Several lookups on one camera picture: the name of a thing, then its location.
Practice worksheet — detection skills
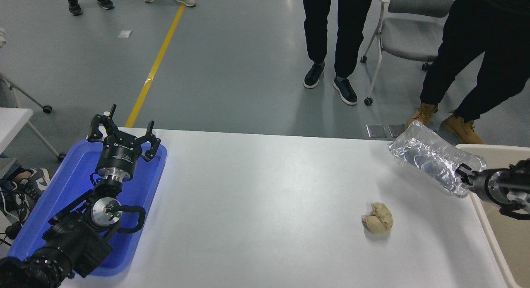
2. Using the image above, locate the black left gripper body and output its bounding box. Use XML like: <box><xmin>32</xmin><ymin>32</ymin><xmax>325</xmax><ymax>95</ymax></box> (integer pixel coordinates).
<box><xmin>96</xmin><ymin>139</ymin><xmax>142</xmax><ymax>175</ymax></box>

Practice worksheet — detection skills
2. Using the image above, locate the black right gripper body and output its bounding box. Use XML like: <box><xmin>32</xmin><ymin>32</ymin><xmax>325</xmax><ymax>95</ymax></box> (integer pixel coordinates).
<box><xmin>470</xmin><ymin>170</ymin><xmax>492</xmax><ymax>199</ymax></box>

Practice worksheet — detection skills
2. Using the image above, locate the silver foil tray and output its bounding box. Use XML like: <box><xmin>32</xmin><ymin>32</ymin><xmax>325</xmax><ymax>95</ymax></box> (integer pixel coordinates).
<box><xmin>388</xmin><ymin>121</ymin><xmax>487</xmax><ymax>198</ymax></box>

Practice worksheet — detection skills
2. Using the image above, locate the blue plastic tray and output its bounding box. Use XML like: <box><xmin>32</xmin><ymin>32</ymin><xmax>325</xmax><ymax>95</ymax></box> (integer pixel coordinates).
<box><xmin>7</xmin><ymin>139</ymin><xmax>168</xmax><ymax>277</ymax></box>

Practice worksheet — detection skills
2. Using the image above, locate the large pale bin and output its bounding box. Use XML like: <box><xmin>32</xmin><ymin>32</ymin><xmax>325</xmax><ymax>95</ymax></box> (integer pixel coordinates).
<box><xmin>455</xmin><ymin>144</ymin><xmax>530</xmax><ymax>288</ymax></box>

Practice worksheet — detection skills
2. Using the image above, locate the seated person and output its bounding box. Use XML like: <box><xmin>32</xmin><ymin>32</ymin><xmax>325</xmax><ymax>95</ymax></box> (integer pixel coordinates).
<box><xmin>0</xmin><ymin>155</ymin><xmax>51</xmax><ymax>206</ymax></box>

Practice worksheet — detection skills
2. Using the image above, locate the white side table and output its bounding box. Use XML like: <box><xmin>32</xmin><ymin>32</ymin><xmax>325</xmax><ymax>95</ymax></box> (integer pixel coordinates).
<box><xmin>0</xmin><ymin>107</ymin><xmax>67</xmax><ymax>163</ymax></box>

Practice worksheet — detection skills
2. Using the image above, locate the crumpled tan paper ball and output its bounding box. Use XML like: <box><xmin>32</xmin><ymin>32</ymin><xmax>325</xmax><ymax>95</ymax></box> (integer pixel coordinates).
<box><xmin>361</xmin><ymin>202</ymin><xmax>394</xmax><ymax>233</ymax></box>

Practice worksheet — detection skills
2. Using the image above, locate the person in black shoes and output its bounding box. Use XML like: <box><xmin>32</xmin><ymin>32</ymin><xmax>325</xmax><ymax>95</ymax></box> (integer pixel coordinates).
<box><xmin>59</xmin><ymin>0</ymin><xmax>115</xmax><ymax>16</ymax></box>

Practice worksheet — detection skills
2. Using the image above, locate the grey wheeled chair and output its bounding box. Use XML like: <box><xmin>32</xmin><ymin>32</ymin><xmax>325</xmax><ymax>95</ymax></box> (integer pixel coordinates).
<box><xmin>360</xmin><ymin>0</ymin><xmax>456</xmax><ymax>107</ymax></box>

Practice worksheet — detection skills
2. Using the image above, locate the person in dark shoes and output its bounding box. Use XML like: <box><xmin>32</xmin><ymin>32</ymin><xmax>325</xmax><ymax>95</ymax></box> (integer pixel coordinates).
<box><xmin>301</xmin><ymin>0</ymin><xmax>375</xmax><ymax>106</ymax></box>

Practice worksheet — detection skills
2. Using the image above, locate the grey wheeled frame leg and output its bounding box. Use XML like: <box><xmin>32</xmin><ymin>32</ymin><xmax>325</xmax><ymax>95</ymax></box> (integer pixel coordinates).
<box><xmin>0</xmin><ymin>70</ymin><xmax>53</xmax><ymax>114</ymax></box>

